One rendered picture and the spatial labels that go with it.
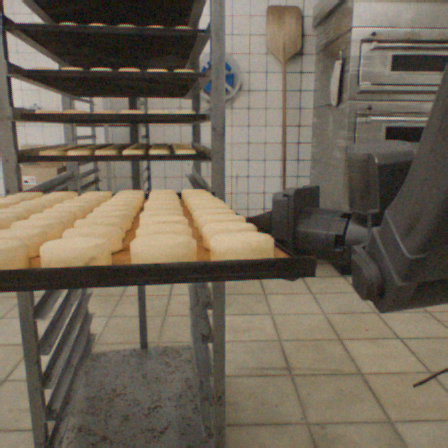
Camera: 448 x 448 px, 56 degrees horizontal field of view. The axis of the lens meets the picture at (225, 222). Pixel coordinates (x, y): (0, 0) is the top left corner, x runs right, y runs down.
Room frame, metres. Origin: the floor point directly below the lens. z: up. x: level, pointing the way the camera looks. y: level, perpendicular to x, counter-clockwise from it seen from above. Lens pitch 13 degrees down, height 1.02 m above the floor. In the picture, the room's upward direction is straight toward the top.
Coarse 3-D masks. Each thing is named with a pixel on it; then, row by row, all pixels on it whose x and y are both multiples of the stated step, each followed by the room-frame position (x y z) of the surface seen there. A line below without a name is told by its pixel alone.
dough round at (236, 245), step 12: (216, 240) 0.31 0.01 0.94; (228, 240) 0.30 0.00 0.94; (240, 240) 0.30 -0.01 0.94; (252, 240) 0.30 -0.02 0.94; (264, 240) 0.30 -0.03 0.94; (216, 252) 0.30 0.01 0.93; (228, 252) 0.29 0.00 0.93; (240, 252) 0.29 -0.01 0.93; (252, 252) 0.29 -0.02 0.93; (264, 252) 0.30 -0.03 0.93
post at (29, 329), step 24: (0, 0) 0.91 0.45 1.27; (0, 24) 0.89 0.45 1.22; (0, 48) 0.89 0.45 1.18; (0, 72) 0.89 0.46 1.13; (0, 96) 0.89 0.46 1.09; (0, 120) 0.89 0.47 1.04; (0, 144) 0.89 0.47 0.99; (24, 312) 0.89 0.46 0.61; (24, 336) 0.89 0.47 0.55; (24, 360) 0.89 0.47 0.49; (48, 432) 0.92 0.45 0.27
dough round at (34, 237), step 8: (0, 232) 0.35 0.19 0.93; (8, 232) 0.34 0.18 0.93; (16, 232) 0.34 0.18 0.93; (24, 232) 0.34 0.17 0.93; (32, 232) 0.34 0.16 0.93; (40, 232) 0.34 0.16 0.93; (24, 240) 0.33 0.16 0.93; (32, 240) 0.33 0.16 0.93; (40, 240) 0.34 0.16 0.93; (32, 248) 0.33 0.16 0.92; (32, 256) 0.33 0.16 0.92
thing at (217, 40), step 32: (224, 0) 0.96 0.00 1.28; (224, 32) 0.96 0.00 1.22; (224, 64) 0.96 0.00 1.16; (224, 96) 0.96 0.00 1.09; (224, 128) 0.96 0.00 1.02; (224, 160) 0.96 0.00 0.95; (224, 192) 0.96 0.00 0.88; (224, 288) 0.96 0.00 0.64; (224, 320) 0.96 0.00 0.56; (224, 352) 0.96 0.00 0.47; (224, 384) 0.96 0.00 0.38; (224, 416) 0.96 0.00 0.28
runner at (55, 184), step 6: (60, 174) 1.27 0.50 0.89; (66, 174) 1.34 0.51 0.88; (72, 174) 1.43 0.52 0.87; (78, 174) 1.52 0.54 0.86; (84, 174) 1.52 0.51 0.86; (48, 180) 1.12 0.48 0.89; (54, 180) 1.19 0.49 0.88; (60, 180) 1.26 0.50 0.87; (66, 180) 1.33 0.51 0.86; (72, 180) 1.34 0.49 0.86; (36, 186) 1.01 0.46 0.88; (42, 186) 1.06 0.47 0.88; (48, 186) 1.12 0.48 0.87; (54, 186) 1.18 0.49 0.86; (60, 186) 1.20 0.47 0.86; (42, 192) 1.06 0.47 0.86; (48, 192) 1.08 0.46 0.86
